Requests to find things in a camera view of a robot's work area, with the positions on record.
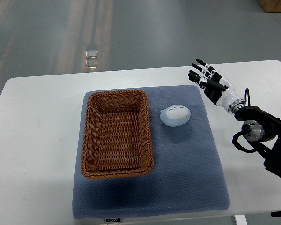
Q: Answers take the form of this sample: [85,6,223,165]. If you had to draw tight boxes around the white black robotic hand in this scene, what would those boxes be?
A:
[188,59,245,114]

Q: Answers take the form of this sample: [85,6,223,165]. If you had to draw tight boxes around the blue white plush toy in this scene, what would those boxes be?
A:
[160,105,191,127]

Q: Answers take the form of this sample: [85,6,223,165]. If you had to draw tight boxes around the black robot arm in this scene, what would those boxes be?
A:
[232,106,281,178]

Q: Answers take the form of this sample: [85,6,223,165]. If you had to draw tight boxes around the brown wicker basket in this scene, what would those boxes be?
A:
[81,90,154,179]

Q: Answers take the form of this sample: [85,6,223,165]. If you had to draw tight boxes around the blue foam cushion mat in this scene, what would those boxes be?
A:
[72,85,230,219]

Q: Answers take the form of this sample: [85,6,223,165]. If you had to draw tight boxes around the brown cardboard box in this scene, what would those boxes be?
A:
[258,0,281,13]

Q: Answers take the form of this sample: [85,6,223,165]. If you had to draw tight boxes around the metal floor socket box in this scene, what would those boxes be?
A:
[84,50,98,69]

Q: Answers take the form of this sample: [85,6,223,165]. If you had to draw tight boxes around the white table leg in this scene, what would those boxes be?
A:
[234,214,248,225]

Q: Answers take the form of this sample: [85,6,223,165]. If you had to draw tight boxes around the black table control panel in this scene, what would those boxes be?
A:
[271,211,281,217]

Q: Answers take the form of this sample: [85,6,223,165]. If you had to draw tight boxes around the black cable loop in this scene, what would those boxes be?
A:
[244,88,253,106]

